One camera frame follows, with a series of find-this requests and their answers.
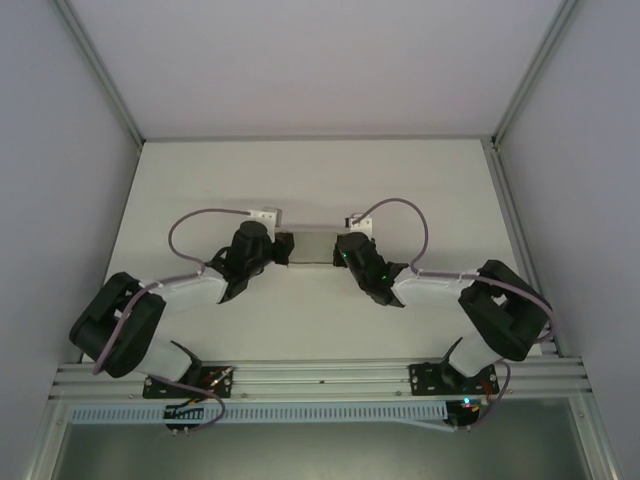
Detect black electronics board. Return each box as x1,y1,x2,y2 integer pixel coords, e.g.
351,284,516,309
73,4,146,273
162,403,207,437
446,397,485,432

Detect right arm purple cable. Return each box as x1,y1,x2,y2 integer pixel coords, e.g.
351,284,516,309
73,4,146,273
349,198,556,346

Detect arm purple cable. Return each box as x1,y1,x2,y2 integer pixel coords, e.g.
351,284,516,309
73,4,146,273
349,198,556,346
93,207,251,376

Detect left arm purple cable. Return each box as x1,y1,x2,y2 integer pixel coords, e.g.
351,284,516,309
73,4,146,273
93,207,251,376

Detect aluminium frame cross rail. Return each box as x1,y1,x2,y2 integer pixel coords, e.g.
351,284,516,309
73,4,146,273
49,353,595,402

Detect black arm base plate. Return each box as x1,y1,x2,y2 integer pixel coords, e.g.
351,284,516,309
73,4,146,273
142,363,236,401
408,360,501,400

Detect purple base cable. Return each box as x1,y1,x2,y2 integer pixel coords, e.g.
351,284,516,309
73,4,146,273
464,362,512,432
169,373,229,434

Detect aluminium table side rail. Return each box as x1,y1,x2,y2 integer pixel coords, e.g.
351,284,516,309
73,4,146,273
481,138,565,359

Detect slotted white cable duct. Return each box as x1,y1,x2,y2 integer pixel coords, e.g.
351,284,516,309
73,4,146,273
66,401,450,434

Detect aluminium upright post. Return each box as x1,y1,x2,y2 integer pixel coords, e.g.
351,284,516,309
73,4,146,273
49,0,147,147
491,0,585,147

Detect aluminium frame leg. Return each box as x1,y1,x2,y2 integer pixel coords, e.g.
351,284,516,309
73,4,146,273
27,394,70,480
568,397,624,480

